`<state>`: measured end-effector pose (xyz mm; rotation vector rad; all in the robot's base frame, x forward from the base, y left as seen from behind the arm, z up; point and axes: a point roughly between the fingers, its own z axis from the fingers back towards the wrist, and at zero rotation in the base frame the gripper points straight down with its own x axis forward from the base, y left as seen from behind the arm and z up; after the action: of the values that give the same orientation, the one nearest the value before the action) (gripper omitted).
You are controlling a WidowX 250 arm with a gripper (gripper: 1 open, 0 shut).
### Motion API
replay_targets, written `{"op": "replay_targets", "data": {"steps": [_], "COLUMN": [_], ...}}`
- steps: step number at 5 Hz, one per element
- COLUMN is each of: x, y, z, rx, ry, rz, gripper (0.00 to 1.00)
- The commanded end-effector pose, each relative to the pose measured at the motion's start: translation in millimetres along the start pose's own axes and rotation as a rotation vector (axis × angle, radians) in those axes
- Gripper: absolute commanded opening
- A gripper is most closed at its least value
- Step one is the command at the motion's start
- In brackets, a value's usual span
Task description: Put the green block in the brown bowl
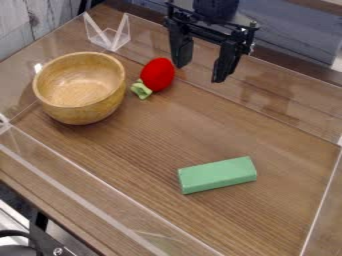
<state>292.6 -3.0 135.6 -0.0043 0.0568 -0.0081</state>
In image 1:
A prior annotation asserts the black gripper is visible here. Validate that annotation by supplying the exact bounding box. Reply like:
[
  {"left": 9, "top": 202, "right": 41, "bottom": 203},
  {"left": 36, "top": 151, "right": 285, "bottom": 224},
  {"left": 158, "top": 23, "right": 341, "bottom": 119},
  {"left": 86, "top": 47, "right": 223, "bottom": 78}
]
[{"left": 164, "top": 1, "right": 259, "bottom": 83}]

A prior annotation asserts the green rectangular block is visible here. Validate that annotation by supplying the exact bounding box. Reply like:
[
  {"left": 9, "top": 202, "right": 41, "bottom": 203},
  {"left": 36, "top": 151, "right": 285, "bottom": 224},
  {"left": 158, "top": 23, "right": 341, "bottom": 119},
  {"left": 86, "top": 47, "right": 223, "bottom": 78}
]
[{"left": 178, "top": 156, "right": 258, "bottom": 195}]

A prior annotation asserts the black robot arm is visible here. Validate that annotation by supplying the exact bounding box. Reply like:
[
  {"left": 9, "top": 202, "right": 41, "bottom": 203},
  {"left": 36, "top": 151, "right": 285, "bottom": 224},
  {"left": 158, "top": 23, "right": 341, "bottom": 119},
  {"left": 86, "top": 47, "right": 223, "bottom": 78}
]
[{"left": 164, "top": 0, "right": 261, "bottom": 83}]

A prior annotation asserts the brown wooden bowl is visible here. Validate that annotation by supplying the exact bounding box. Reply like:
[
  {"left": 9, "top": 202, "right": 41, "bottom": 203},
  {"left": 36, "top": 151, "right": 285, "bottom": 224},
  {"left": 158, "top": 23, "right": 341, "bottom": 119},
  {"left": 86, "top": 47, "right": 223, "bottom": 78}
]
[{"left": 32, "top": 52, "right": 126, "bottom": 125}]

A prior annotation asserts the red toy strawberry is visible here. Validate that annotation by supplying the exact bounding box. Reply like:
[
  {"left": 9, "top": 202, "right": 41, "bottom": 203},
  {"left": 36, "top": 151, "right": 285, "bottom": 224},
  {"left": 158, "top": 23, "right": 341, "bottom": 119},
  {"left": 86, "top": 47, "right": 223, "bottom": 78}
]
[{"left": 131, "top": 58, "right": 175, "bottom": 100}]

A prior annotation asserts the clear acrylic corner bracket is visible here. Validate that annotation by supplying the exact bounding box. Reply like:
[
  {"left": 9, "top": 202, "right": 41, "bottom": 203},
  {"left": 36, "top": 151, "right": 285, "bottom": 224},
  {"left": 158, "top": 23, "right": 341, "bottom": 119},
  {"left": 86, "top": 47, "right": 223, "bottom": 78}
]
[{"left": 83, "top": 13, "right": 131, "bottom": 52}]

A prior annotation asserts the clear acrylic front wall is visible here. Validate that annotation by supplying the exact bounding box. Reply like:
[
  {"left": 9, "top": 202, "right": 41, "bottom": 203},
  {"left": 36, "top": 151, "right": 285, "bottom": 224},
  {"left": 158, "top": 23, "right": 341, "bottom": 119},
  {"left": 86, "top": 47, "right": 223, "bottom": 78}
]
[{"left": 0, "top": 114, "right": 223, "bottom": 256}]

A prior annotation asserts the black metal clamp bracket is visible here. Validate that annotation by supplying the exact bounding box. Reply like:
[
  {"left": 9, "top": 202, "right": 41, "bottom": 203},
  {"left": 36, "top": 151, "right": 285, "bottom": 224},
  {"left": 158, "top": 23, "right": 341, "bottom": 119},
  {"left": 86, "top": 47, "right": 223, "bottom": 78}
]
[{"left": 29, "top": 211, "right": 76, "bottom": 256}]

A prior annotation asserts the black cable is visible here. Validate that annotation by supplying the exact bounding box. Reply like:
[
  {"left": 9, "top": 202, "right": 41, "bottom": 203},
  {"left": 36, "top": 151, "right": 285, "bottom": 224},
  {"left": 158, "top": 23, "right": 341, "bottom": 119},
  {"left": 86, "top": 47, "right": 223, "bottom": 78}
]
[{"left": 0, "top": 229, "right": 45, "bottom": 256}]

